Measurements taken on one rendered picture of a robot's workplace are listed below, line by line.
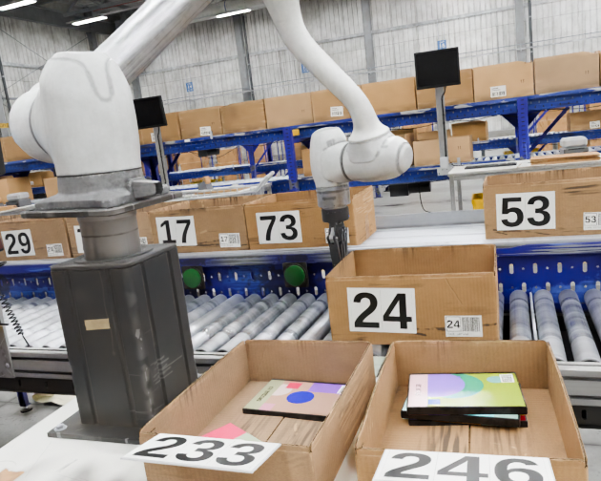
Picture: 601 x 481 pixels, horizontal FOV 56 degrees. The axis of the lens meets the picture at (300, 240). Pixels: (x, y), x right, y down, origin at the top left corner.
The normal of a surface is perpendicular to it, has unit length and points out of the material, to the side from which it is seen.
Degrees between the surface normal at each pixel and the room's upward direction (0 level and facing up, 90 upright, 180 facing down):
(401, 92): 89
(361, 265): 90
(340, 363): 89
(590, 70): 90
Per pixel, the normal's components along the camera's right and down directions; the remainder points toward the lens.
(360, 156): -0.65, 0.35
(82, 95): 0.25, 0.00
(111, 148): 0.61, 0.14
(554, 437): -0.11, -0.98
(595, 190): -0.33, 0.21
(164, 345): 0.94, -0.05
